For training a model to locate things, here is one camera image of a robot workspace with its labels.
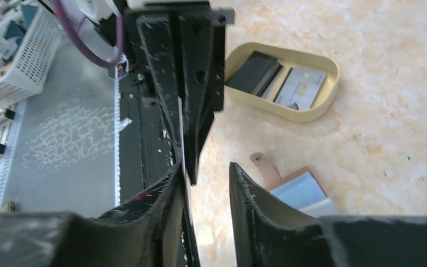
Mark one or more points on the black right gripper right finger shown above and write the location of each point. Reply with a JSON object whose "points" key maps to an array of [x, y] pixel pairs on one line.
{"points": [[267, 232]]}

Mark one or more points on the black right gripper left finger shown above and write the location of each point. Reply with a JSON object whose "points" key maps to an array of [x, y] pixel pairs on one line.
{"points": [[144, 231]]}

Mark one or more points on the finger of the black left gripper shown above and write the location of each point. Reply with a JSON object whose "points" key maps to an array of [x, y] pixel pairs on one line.
{"points": [[156, 39], [196, 31]]}

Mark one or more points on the black VIP credit card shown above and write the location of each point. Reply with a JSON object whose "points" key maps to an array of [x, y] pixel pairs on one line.
{"points": [[255, 74]]}

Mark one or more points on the silver VIP credit card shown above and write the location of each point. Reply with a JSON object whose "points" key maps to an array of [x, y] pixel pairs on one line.
{"points": [[300, 88]]}

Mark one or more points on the beige oval tray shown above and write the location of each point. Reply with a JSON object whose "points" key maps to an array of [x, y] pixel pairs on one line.
{"points": [[288, 59]]}

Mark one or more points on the white perforated plastic basket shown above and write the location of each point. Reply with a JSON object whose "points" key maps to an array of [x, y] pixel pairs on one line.
{"points": [[29, 38]]}

